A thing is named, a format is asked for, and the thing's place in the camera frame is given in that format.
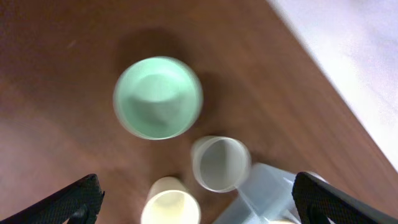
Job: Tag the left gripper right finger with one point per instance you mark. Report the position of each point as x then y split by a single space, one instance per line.
319 202

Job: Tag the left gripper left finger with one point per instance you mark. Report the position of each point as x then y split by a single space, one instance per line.
79 202

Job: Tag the clear plastic storage bin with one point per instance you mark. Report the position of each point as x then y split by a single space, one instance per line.
266 197

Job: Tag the cream cup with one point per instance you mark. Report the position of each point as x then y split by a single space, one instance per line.
169 201

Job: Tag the grey cup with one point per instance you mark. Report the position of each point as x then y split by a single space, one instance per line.
220 164

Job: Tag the green bowl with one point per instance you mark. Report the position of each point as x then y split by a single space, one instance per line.
157 98

